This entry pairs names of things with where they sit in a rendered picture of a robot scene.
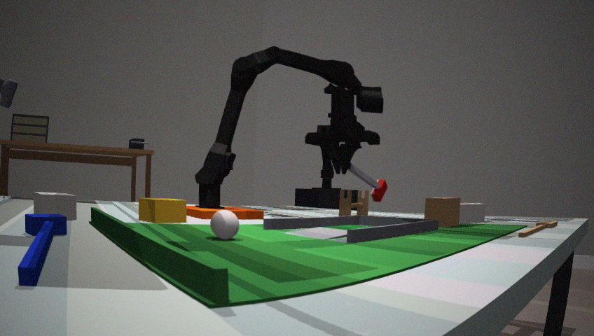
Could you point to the white golf ball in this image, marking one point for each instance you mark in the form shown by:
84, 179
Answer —
224, 224

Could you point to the red putter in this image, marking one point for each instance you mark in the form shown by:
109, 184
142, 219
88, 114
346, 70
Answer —
379, 186

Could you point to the mustard yellow block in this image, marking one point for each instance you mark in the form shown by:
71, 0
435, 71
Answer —
161, 210

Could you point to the green putting mat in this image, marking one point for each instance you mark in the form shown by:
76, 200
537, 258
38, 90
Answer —
265, 266

